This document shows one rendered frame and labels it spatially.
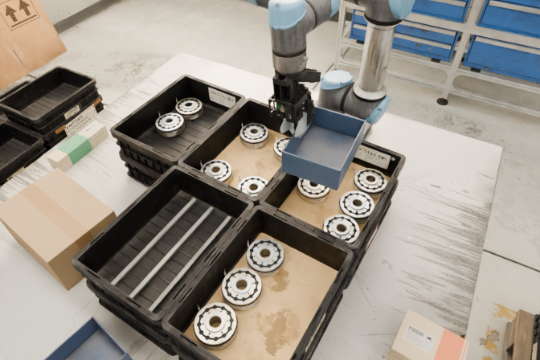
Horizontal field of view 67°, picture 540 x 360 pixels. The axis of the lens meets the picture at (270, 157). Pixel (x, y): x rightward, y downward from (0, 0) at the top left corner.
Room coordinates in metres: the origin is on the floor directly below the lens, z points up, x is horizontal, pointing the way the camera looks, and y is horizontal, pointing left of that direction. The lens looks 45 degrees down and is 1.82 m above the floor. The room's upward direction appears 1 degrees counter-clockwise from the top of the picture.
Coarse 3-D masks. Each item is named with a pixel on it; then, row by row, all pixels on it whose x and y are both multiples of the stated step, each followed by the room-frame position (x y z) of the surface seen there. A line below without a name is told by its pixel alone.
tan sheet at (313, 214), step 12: (360, 168) 0.94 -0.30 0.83; (348, 180) 0.89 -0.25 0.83; (336, 192) 0.84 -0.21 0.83; (288, 204) 0.79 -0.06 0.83; (300, 204) 0.79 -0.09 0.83; (312, 204) 0.79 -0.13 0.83; (324, 204) 0.79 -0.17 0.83; (336, 204) 0.79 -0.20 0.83; (300, 216) 0.74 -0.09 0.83; (312, 216) 0.74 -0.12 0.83; (324, 216) 0.74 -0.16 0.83; (360, 228) 0.70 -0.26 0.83
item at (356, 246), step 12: (372, 144) 0.95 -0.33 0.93; (396, 156) 0.90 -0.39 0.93; (396, 168) 0.84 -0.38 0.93; (276, 180) 0.80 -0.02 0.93; (384, 192) 0.75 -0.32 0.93; (264, 204) 0.71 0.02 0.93; (288, 216) 0.67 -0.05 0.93; (372, 216) 0.67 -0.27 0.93; (312, 228) 0.63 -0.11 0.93; (336, 240) 0.59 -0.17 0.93; (360, 240) 0.59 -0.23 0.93
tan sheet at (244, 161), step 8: (272, 136) 1.11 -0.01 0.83; (280, 136) 1.11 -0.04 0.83; (232, 144) 1.07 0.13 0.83; (240, 144) 1.07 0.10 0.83; (272, 144) 1.07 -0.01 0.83; (224, 152) 1.03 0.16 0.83; (232, 152) 1.03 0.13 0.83; (240, 152) 1.03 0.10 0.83; (248, 152) 1.03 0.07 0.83; (256, 152) 1.03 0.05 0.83; (264, 152) 1.03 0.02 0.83; (272, 152) 1.03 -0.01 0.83; (224, 160) 0.99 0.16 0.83; (232, 160) 0.99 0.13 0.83; (240, 160) 0.99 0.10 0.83; (248, 160) 0.99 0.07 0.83; (256, 160) 0.99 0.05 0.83; (264, 160) 0.99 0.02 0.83; (272, 160) 0.99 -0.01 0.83; (232, 168) 0.95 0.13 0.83; (240, 168) 0.95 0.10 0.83; (248, 168) 0.95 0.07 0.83; (256, 168) 0.95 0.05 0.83; (264, 168) 0.95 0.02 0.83; (272, 168) 0.95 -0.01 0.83; (240, 176) 0.91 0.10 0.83; (248, 176) 0.91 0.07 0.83; (264, 176) 0.91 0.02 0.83; (232, 184) 0.88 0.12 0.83
